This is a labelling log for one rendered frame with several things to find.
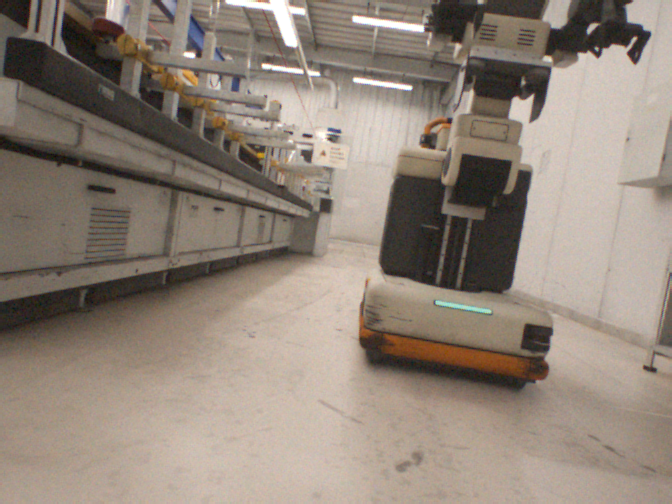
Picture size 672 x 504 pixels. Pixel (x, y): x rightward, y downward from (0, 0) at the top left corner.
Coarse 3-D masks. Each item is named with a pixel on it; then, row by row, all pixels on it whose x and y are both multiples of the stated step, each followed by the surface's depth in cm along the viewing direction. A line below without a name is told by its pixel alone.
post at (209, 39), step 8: (208, 40) 163; (208, 48) 164; (208, 56) 164; (200, 72) 164; (200, 80) 164; (208, 80) 166; (200, 112) 165; (200, 120) 165; (192, 128) 165; (200, 128) 166
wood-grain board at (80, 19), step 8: (64, 8) 108; (72, 8) 111; (64, 16) 112; (72, 16) 111; (80, 16) 114; (72, 24) 116; (80, 24) 115; (88, 24) 118; (80, 32) 121; (88, 32) 120; (88, 40) 127; (96, 40) 125; (104, 40) 125; (144, 72) 150; (192, 112) 201; (248, 152) 301; (256, 152) 314
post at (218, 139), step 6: (228, 60) 188; (228, 78) 189; (222, 84) 189; (228, 84) 189; (228, 90) 189; (222, 102) 189; (228, 102) 192; (222, 114) 189; (216, 132) 190; (222, 132) 190; (216, 138) 190; (222, 138) 192; (216, 144) 190; (222, 144) 192
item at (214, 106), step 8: (184, 104) 169; (216, 104) 169; (224, 104) 169; (224, 112) 170; (232, 112) 169; (240, 112) 168; (248, 112) 168; (256, 112) 168; (264, 112) 168; (272, 112) 168; (272, 120) 170
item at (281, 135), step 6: (204, 126) 196; (210, 126) 194; (228, 126) 194; (234, 126) 194; (240, 126) 194; (246, 126) 193; (240, 132) 196; (246, 132) 194; (252, 132) 193; (258, 132) 193; (264, 132) 193; (270, 132) 193; (276, 132) 193; (282, 132) 193; (288, 132) 193; (276, 138) 195; (282, 138) 194; (288, 138) 193
